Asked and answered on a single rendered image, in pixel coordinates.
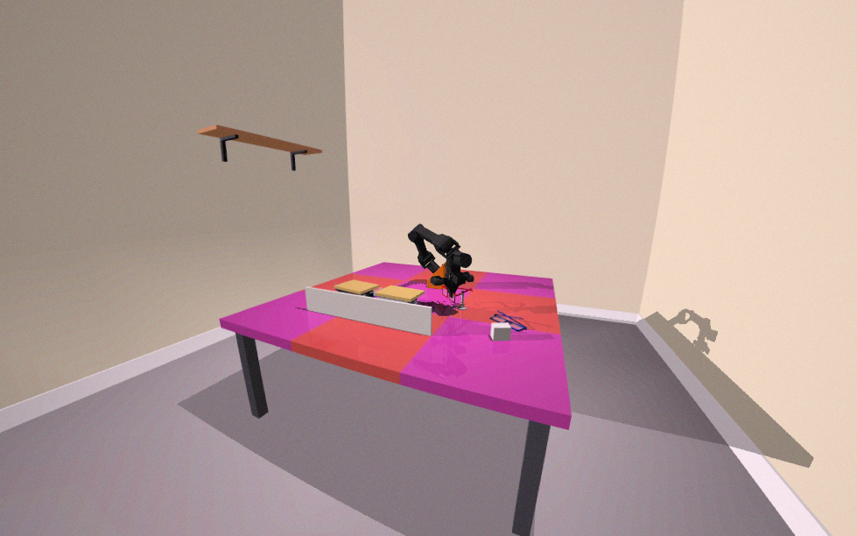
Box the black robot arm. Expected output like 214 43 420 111
408 223 472 285

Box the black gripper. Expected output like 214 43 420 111
431 264 474 298

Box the white flat panel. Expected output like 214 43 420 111
305 287 432 336

